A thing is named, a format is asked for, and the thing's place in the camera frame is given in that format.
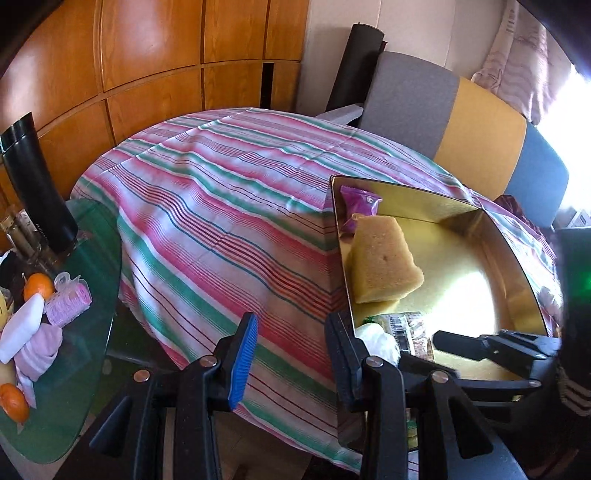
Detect striped tablecloth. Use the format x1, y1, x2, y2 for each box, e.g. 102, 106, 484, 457
69, 107, 566, 476

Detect dark red cloth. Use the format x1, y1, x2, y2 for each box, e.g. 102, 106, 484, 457
494, 194, 548, 232

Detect green glass side table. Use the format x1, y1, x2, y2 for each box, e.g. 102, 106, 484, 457
0, 198, 123, 464

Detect pink patterned curtain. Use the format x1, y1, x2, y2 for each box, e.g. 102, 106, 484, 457
471, 0, 591, 125

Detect white plastic bag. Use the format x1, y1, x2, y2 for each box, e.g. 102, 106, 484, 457
355, 322, 402, 365

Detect purple snack packet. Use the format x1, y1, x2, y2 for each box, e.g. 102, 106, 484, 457
340, 184, 384, 219

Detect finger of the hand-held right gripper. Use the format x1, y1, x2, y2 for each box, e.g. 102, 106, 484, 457
433, 329, 562, 385

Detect wooden wall cabinet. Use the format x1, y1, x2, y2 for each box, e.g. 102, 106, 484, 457
0, 0, 310, 204

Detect black rolled mat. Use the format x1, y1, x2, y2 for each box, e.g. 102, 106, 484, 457
329, 23, 385, 112

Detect black thermos bottle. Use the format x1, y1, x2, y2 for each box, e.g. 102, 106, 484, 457
0, 112, 79, 254

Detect large yellow sponge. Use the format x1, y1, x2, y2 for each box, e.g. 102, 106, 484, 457
347, 213, 424, 304

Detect glass jar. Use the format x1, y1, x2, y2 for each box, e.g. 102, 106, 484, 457
0, 208, 47, 265

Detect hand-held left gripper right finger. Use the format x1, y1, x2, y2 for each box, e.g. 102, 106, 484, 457
324, 312, 527, 480

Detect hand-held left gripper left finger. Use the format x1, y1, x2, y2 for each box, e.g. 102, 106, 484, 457
89, 311, 260, 480

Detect grey yellow blue chair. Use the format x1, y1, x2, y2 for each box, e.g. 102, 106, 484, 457
318, 51, 570, 229

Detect green-ended cracker packet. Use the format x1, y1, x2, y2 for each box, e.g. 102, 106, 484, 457
362, 311, 437, 361

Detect orange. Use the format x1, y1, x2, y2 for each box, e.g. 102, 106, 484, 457
0, 384, 31, 423
23, 273, 55, 302

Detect pink cloth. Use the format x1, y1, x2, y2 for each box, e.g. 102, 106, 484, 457
14, 324, 63, 385

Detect pink hair rollers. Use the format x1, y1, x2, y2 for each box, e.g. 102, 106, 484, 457
45, 272, 93, 326

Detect gold tin box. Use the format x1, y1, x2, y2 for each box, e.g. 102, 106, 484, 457
329, 174, 555, 453

